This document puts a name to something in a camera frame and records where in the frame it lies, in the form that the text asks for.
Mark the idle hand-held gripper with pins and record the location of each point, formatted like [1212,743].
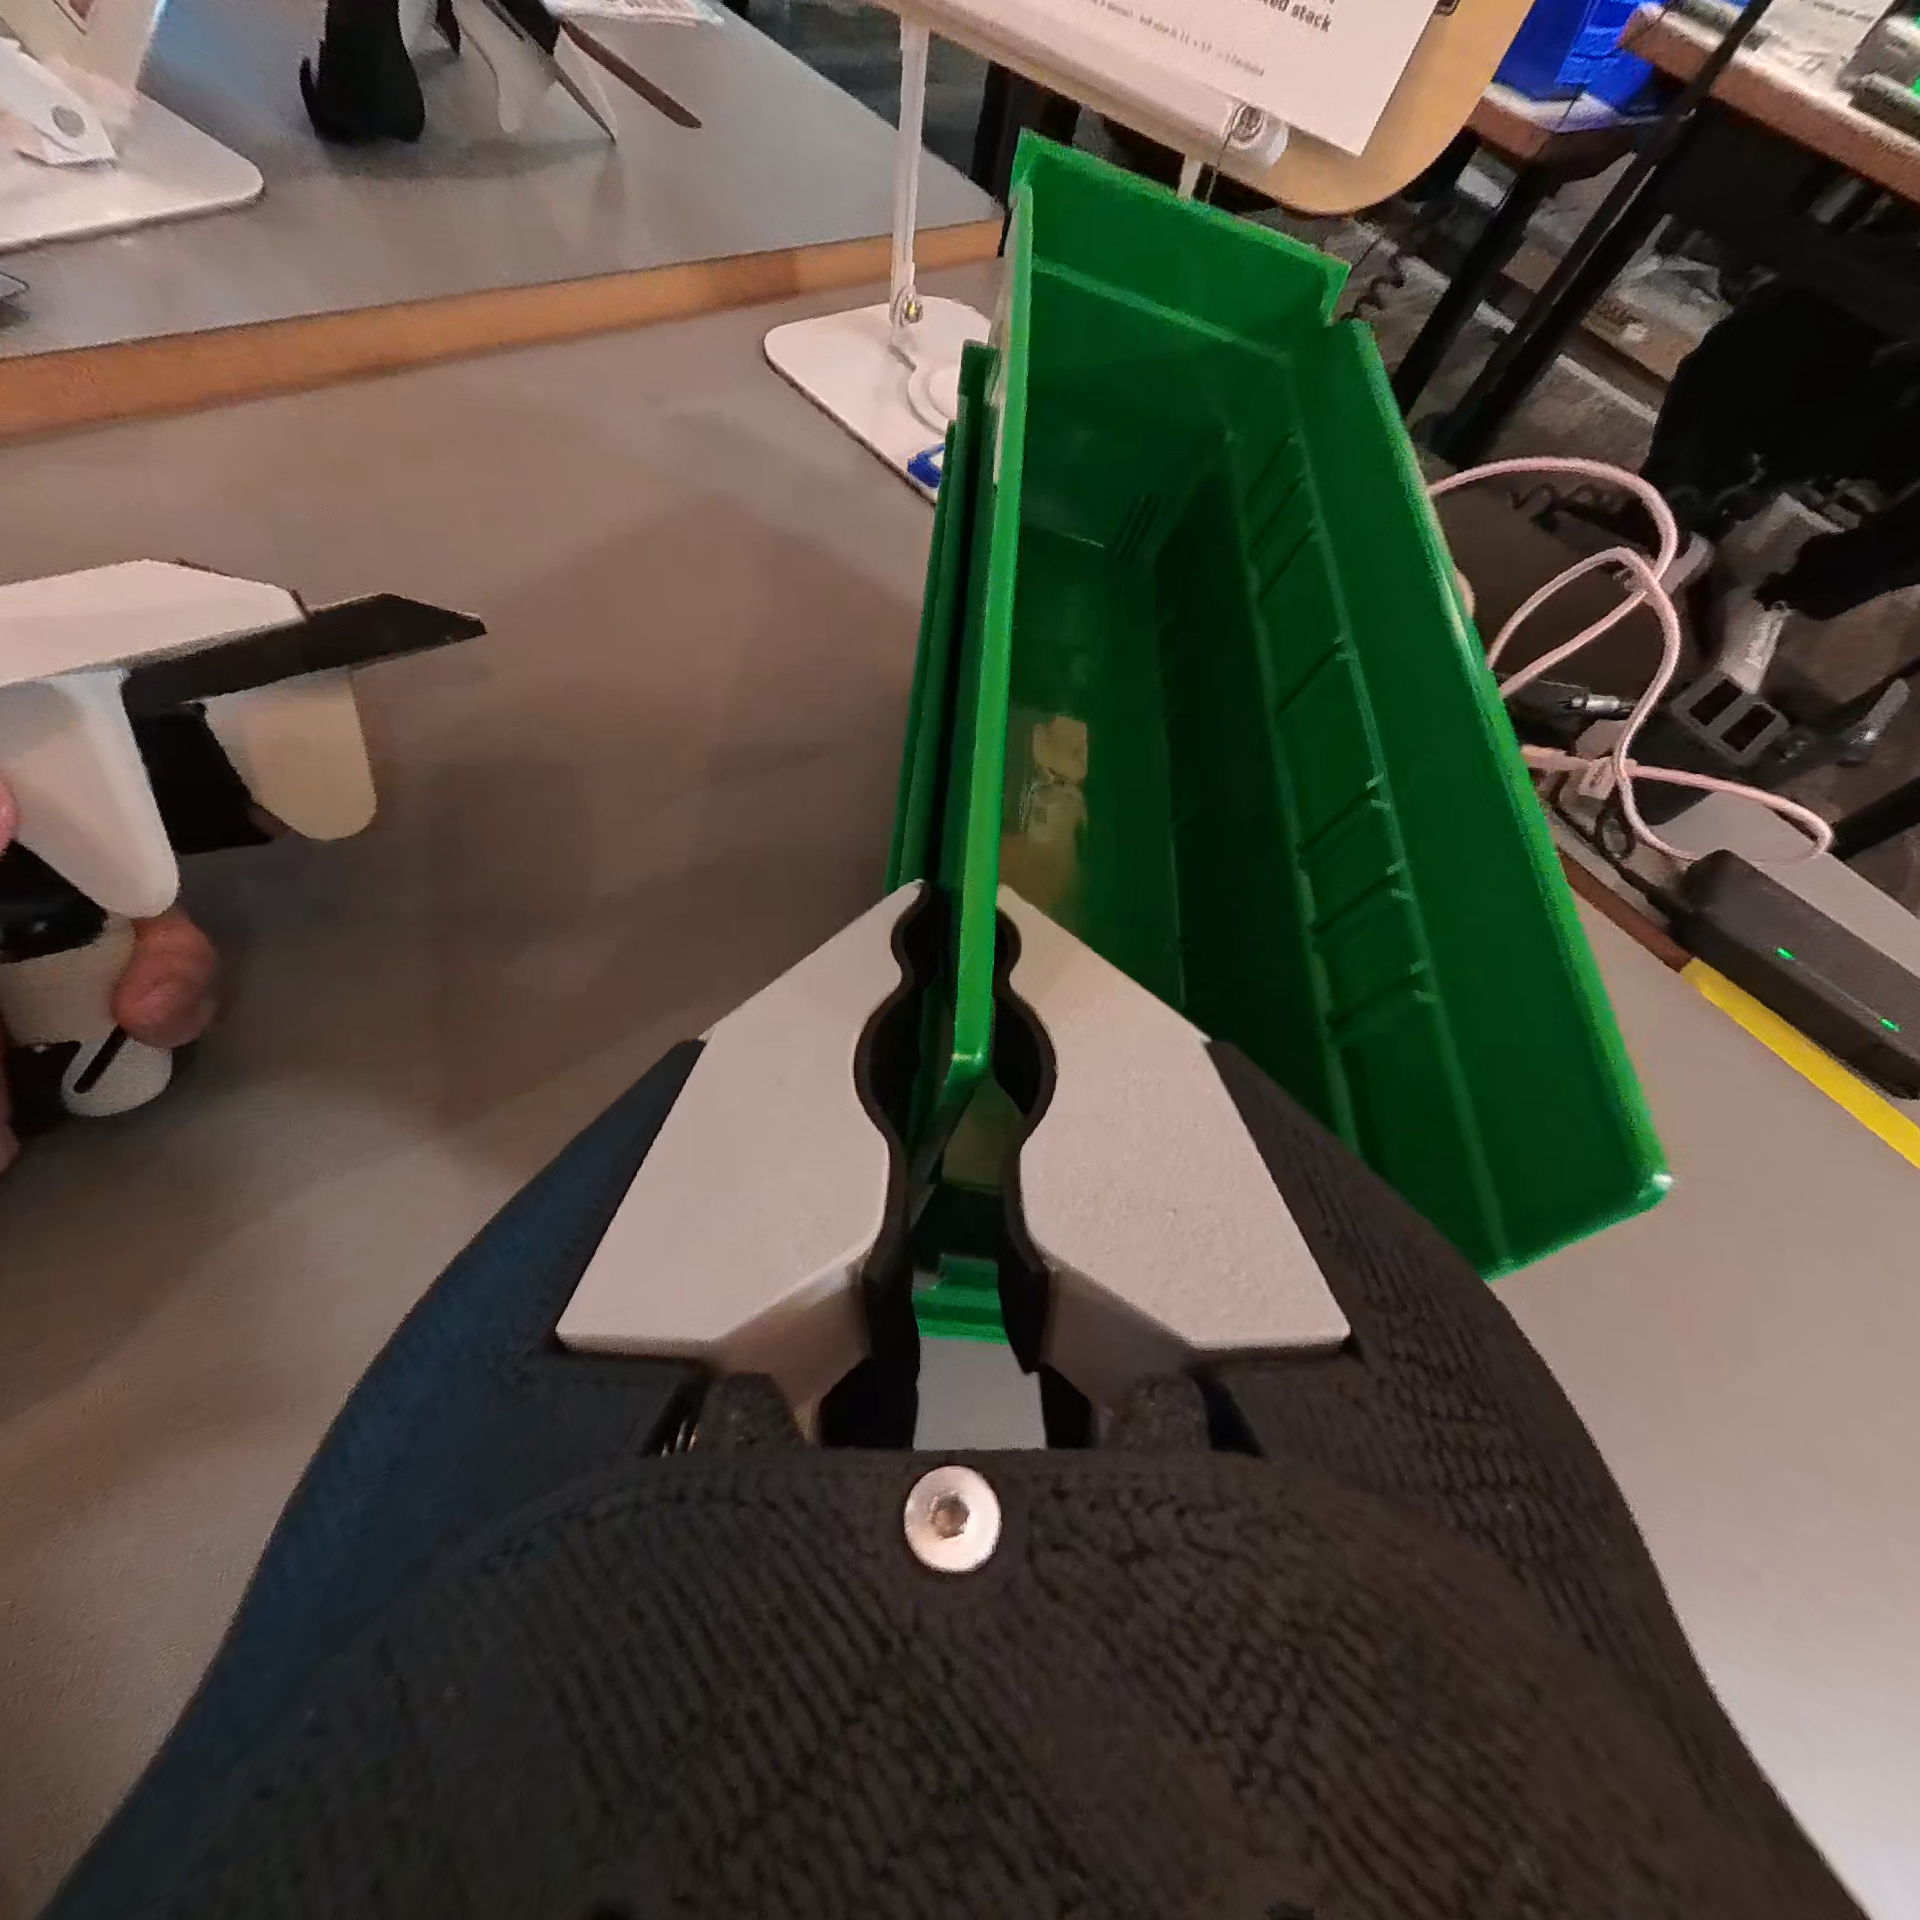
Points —
[360,76]

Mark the yellow tape strip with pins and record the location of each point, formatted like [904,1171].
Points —
[1846,1088]

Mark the black power adapter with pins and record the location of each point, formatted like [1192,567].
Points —
[1799,961]

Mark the blue plastic bin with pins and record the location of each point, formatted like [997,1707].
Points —
[1575,44]

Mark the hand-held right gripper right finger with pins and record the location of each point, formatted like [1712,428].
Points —
[1171,1201]

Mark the white instruction sheet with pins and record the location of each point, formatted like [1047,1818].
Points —
[1200,59]

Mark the brown wooden table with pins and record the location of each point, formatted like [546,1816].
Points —
[1799,119]

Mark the grey table with wooden edge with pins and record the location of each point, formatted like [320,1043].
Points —
[452,224]

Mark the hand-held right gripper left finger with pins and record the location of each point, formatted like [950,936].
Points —
[734,1185]

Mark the dark office chair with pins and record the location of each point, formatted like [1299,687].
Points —
[1799,421]

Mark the person's left hand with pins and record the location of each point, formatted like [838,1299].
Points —
[173,984]

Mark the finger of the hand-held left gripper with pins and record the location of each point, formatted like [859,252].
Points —
[308,763]
[149,621]

